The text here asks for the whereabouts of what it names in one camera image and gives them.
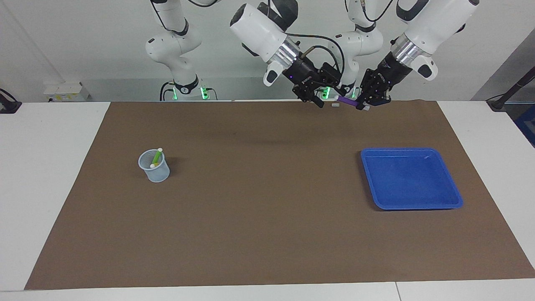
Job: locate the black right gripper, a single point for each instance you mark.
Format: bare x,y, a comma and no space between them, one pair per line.
307,73

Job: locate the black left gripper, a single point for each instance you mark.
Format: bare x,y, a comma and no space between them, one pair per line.
388,73

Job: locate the purple highlighter pen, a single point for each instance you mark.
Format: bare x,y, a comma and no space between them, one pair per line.
347,100

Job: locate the green highlighter pen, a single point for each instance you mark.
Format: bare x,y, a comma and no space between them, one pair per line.
157,156

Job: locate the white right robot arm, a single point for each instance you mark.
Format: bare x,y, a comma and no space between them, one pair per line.
259,29

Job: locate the blue plastic tray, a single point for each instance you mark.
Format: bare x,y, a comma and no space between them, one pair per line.
409,179

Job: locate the brown table mat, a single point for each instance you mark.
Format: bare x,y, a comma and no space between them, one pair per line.
267,209

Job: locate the black stand pole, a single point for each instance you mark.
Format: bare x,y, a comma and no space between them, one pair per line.
512,90

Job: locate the blue crate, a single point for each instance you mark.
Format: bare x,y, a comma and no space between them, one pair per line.
527,125

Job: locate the translucent plastic cup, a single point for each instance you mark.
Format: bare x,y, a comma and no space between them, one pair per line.
158,175

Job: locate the white wall socket box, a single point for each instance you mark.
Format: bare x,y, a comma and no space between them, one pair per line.
64,92

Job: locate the black clamp mount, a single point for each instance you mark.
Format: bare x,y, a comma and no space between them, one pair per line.
8,106

